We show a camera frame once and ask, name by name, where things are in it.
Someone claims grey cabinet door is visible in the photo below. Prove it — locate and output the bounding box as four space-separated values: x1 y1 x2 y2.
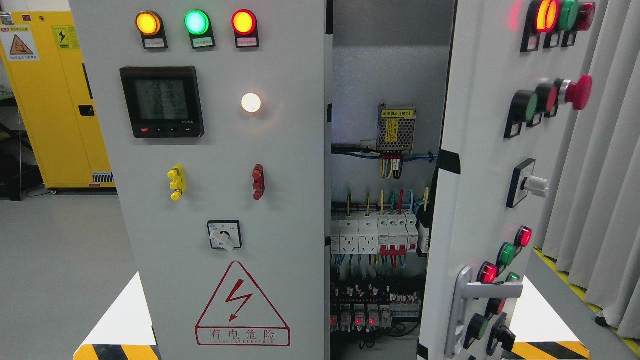
70 0 332 360
416 0 608 360

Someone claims white breaker row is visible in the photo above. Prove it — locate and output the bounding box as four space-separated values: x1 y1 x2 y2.
330 212 430 256

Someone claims metal mesh power supply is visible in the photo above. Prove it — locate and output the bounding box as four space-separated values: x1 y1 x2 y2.
375 103 418 155

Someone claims white indicator light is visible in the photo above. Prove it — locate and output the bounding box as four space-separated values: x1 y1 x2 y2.
241 92 262 114

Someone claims relay and terminal row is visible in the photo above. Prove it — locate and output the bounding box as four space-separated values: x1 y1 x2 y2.
329 276 425 333

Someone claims red indicator light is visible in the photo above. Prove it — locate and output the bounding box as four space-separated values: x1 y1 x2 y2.
231 9 260 49

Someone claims black digital power meter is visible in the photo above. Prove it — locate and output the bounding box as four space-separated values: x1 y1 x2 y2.
119 66 205 139

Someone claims green indicator light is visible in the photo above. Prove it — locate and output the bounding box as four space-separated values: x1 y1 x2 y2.
183 9 217 49

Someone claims amber indicator light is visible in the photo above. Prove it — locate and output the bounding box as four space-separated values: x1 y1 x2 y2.
135 10 169 50

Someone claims red emergency stop button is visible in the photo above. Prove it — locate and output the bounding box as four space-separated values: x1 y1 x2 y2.
553 74 594 111

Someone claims grey curtain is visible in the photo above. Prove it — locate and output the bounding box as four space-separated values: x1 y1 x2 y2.
541 0 640 340

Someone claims yellow safety cabinet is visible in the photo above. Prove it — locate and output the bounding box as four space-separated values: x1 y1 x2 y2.
0 11 115 193

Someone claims red terminal post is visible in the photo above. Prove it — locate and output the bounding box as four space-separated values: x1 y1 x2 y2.
251 164 266 201

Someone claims yellow terminal post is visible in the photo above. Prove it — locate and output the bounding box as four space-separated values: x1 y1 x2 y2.
167 164 186 202

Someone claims silver door handle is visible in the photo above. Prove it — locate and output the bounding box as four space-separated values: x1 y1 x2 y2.
445 266 524 359

